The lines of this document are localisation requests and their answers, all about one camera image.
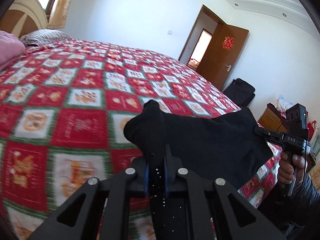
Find pink folded blanket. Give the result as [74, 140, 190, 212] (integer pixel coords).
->
[0, 30, 26, 71]

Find wooden bedside cabinet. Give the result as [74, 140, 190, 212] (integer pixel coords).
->
[258, 103, 287, 133]

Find red door decoration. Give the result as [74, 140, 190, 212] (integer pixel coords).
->
[222, 36, 234, 50]

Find red plastic bag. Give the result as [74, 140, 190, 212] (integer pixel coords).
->
[307, 120, 317, 141]

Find white plastic bag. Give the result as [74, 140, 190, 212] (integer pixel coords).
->
[276, 95, 294, 113]

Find black pants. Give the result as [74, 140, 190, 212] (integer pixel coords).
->
[124, 100, 273, 239]

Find black camera box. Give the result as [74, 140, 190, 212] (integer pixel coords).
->
[285, 103, 307, 133]

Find brown wooden door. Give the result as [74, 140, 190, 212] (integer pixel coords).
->
[196, 24, 249, 89]

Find striped pillow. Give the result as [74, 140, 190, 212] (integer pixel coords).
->
[20, 29, 71, 47]

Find yellow curtain right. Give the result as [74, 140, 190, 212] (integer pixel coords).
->
[48, 0, 71, 29]

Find right hand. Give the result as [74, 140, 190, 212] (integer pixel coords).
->
[277, 151, 308, 187]

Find right forearm dark sleeve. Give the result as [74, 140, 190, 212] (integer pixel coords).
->
[257, 172, 320, 240]

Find cream wooden headboard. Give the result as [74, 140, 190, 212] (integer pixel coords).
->
[0, 0, 48, 38]

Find black bag by wall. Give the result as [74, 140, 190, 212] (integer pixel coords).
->
[223, 78, 255, 108]

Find silver door handle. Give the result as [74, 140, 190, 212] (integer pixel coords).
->
[225, 65, 232, 71]

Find red patchwork bedspread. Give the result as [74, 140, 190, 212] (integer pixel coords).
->
[0, 37, 283, 240]

